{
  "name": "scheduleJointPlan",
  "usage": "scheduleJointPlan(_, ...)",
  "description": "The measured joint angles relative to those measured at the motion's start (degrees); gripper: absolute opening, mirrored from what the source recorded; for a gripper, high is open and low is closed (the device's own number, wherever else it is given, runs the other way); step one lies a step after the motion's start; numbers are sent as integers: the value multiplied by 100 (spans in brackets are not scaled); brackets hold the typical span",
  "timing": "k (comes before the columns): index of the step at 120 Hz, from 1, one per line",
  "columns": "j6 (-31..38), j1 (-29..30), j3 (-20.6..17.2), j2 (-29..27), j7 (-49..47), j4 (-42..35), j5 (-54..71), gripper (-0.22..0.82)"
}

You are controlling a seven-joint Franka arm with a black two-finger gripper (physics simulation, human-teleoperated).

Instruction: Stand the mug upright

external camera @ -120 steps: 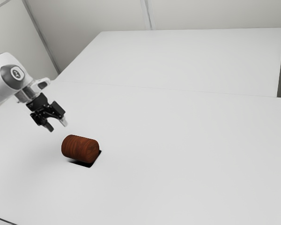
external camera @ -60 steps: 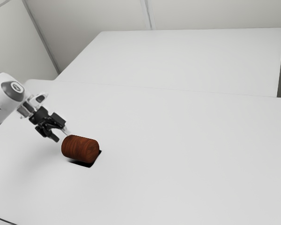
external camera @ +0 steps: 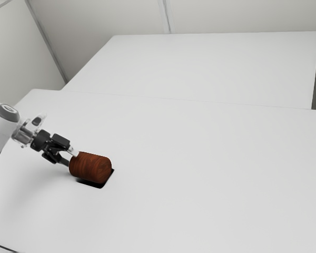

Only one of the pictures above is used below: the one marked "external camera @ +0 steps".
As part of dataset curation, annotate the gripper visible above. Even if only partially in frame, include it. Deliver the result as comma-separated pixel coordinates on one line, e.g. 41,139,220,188
30,129,79,168

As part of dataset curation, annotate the brown wooden mug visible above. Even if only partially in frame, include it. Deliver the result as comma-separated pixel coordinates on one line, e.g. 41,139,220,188
68,151,112,184

